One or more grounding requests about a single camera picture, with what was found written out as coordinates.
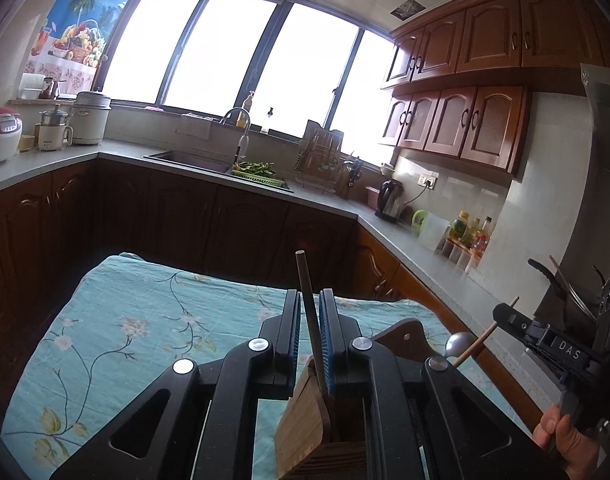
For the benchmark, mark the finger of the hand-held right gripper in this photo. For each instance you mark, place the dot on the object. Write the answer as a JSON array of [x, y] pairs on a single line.
[[510, 317]]

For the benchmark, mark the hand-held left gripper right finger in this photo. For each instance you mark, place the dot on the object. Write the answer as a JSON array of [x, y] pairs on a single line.
[[329, 340]]

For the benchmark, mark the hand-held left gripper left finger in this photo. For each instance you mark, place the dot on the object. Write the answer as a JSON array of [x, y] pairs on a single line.
[[296, 320]]

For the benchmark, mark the dark chopstick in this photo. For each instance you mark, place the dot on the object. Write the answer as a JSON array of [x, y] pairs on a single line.
[[307, 290]]

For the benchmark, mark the wooden utensil holder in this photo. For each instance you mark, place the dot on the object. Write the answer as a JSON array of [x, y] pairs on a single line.
[[305, 425]]

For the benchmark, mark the person's right hand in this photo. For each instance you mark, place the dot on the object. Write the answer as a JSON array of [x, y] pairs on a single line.
[[570, 447]]

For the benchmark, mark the black wok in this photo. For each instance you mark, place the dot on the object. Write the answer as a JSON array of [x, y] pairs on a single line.
[[555, 305]]

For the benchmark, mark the row of seasoning containers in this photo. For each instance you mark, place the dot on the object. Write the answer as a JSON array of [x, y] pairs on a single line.
[[460, 256]]

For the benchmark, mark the red label sauce bottle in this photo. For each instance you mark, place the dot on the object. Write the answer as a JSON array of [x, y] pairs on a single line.
[[483, 240]]

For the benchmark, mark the yellow oil bottle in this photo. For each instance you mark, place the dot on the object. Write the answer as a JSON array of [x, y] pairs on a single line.
[[473, 232]]

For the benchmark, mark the yellow cap green bottle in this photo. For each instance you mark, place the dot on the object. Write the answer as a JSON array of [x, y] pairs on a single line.
[[461, 225]]

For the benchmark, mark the pink box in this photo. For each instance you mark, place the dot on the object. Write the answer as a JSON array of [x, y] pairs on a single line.
[[372, 197]]

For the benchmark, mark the steel electric kettle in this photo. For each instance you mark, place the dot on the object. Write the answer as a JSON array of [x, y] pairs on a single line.
[[390, 202]]

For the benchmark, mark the green basket of vegetables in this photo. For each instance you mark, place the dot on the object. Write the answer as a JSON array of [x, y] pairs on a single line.
[[255, 170]]

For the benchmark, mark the teal floral tablecloth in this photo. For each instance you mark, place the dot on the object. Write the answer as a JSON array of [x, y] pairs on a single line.
[[135, 320]]

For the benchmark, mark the dish rack with cutting boards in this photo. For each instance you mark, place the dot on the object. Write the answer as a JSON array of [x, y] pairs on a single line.
[[320, 155]]

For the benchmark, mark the dark wooden base cabinets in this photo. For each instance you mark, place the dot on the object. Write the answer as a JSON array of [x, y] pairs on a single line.
[[160, 220]]

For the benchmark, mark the white bowl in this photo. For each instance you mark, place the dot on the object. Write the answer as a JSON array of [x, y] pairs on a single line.
[[388, 170]]

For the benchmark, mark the steel range hood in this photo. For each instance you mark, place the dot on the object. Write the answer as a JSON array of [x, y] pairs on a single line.
[[605, 160]]

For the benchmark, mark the chrome faucet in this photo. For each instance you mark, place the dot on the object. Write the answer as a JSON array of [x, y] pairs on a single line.
[[244, 140]]

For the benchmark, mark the kitchen sink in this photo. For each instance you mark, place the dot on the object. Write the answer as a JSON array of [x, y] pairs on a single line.
[[185, 160]]

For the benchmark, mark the yellow soap bottle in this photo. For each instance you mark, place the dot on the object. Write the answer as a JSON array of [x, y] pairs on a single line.
[[244, 117]]

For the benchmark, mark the white dish cloth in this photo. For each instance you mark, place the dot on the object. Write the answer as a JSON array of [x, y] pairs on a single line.
[[194, 126]]

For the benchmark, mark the kitchen window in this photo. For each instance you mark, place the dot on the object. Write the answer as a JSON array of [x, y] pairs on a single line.
[[235, 50]]

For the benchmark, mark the large white cooker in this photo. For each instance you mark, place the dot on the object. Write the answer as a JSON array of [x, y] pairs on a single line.
[[91, 120]]

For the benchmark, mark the small electric cooking pot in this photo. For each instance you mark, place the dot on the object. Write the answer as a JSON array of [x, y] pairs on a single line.
[[54, 130]]

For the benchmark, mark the small yellow box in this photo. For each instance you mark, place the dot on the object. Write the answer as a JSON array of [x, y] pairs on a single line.
[[28, 144]]

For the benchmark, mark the ceiling vent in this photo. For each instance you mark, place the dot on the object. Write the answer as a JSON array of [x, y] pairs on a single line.
[[407, 8]]

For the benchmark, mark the brown jug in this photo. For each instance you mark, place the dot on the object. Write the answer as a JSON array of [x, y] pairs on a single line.
[[49, 90]]

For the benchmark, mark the white pink rice cooker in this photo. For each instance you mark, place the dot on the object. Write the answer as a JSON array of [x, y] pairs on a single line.
[[0, 135]]

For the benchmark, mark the white plastic container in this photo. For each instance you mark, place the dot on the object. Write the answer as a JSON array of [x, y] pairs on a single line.
[[31, 86]]

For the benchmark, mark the wall outlet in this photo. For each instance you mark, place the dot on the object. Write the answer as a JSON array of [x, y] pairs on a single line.
[[427, 180]]

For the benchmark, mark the short wooden wall cabinets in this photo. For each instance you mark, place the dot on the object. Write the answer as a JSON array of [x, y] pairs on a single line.
[[455, 120]]

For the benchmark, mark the tall wooden wall cabinets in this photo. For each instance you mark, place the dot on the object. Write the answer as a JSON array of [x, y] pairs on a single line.
[[490, 35]]

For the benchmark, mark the fruit and palm wall poster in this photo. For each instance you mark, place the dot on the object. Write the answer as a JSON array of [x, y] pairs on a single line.
[[85, 10]]

